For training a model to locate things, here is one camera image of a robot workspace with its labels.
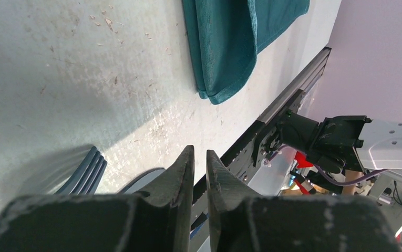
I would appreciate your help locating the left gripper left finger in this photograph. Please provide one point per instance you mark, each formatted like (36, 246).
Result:
(154, 218)

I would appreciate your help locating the teal cloth napkin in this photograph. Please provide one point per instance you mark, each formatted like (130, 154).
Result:
(225, 38)

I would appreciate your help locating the dark plastic knife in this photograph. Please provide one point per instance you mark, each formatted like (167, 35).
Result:
(141, 180)

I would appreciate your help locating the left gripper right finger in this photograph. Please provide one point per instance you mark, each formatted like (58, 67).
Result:
(241, 219)

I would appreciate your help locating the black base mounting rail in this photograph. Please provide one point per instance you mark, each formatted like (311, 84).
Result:
(244, 157)

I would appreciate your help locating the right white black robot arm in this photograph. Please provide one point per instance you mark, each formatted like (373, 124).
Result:
(345, 142)

